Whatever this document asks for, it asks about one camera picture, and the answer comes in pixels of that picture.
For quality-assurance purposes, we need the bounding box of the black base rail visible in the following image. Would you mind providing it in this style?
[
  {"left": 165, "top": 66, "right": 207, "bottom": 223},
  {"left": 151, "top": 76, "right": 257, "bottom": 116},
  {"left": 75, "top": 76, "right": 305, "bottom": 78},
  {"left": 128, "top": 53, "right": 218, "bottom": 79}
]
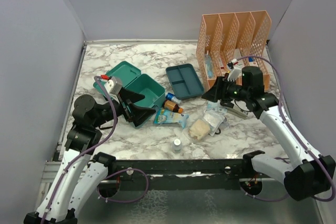
[{"left": 109, "top": 159, "right": 255, "bottom": 190}]

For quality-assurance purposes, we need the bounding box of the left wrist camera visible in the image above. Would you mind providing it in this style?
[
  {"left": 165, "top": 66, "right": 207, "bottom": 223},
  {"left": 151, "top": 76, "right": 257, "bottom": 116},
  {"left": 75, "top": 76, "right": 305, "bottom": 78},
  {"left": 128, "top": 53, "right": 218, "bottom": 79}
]
[{"left": 104, "top": 77, "right": 122, "bottom": 101}]

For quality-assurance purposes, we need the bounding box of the blue face mask packet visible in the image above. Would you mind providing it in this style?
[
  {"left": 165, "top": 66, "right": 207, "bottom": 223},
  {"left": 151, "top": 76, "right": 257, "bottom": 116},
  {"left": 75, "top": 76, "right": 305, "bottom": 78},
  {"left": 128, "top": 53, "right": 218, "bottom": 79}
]
[{"left": 206, "top": 101, "right": 227, "bottom": 114}]

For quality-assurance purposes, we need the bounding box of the brown bottle orange cap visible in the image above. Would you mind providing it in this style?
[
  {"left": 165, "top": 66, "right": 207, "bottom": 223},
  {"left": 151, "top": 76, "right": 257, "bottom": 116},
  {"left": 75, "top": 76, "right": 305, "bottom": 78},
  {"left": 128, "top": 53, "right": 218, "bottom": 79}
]
[{"left": 163, "top": 100, "right": 183, "bottom": 114}]

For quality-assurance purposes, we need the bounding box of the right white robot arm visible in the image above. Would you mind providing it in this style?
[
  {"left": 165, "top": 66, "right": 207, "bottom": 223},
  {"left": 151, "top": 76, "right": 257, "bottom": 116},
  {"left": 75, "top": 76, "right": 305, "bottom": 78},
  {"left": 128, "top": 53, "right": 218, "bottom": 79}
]
[{"left": 202, "top": 67, "right": 335, "bottom": 201}]

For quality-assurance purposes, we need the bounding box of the white gauze packet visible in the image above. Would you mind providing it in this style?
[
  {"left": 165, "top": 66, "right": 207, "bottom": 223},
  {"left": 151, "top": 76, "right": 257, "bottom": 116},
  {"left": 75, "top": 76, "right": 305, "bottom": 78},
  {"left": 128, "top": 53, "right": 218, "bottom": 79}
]
[{"left": 203, "top": 110, "right": 227, "bottom": 136}]

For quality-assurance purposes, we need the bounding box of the small white grey-cap bottle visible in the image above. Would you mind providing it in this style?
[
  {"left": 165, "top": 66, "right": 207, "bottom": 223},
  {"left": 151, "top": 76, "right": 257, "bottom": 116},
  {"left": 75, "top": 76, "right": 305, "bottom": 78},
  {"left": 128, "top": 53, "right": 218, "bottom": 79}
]
[{"left": 172, "top": 139, "right": 183, "bottom": 153}]

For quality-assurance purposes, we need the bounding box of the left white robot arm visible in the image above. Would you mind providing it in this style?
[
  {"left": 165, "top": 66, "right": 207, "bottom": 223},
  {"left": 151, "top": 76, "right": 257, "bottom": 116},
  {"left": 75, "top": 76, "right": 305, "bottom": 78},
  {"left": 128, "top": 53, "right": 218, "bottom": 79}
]
[{"left": 24, "top": 88, "right": 155, "bottom": 223}]

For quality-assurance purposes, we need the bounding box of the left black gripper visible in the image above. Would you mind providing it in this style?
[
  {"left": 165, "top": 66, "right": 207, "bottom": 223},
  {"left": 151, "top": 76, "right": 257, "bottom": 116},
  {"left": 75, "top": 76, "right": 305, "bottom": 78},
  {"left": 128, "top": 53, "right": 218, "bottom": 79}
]
[{"left": 93, "top": 86, "right": 156, "bottom": 127}]

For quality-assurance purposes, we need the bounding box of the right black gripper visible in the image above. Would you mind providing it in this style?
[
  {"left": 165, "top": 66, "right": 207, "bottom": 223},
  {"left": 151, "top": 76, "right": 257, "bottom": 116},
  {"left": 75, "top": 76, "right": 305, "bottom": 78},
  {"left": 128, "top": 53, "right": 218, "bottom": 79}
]
[{"left": 202, "top": 76, "right": 250, "bottom": 103}]

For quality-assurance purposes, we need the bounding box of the cream cotton ball bag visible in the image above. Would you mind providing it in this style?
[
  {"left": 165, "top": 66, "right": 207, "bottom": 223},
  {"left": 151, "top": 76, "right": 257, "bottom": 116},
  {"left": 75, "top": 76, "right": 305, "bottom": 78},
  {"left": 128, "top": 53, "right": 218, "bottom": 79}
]
[{"left": 189, "top": 119, "right": 211, "bottom": 141}]

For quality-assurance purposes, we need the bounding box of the teal medicine kit box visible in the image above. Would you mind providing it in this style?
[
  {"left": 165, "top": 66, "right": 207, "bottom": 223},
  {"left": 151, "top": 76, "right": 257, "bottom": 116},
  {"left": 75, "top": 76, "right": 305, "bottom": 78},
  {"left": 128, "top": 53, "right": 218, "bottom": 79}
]
[{"left": 106, "top": 61, "right": 165, "bottom": 112}]

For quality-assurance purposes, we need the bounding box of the dark blue divided tray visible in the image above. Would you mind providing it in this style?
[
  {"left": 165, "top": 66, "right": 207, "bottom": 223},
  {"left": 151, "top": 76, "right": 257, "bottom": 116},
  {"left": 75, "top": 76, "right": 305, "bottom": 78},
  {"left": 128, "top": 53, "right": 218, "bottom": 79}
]
[{"left": 165, "top": 63, "right": 204, "bottom": 100}]

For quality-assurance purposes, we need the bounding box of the white bottle blue cap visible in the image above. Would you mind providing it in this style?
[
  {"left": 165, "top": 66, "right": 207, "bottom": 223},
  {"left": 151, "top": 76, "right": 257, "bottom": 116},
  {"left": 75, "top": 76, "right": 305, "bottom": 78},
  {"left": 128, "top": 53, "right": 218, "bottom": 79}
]
[{"left": 165, "top": 92, "right": 181, "bottom": 105}]

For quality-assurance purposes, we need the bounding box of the blue cotton swab packet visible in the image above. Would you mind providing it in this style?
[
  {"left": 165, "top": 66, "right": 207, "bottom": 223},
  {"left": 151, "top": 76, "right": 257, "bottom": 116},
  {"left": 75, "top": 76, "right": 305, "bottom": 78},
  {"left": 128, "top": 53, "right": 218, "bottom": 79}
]
[{"left": 154, "top": 108, "right": 189, "bottom": 129}]

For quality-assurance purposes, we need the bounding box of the peach file organizer rack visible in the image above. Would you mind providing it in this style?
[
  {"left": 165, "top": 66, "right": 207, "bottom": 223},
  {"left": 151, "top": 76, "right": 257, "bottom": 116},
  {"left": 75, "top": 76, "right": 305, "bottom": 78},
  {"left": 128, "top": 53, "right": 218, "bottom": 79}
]
[{"left": 196, "top": 10, "right": 271, "bottom": 91}]

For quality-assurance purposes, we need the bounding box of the blue item in rack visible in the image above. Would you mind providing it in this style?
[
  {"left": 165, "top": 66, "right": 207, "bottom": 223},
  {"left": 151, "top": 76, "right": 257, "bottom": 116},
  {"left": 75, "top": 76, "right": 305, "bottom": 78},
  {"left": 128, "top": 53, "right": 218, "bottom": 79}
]
[{"left": 204, "top": 54, "right": 214, "bottom": 79}]

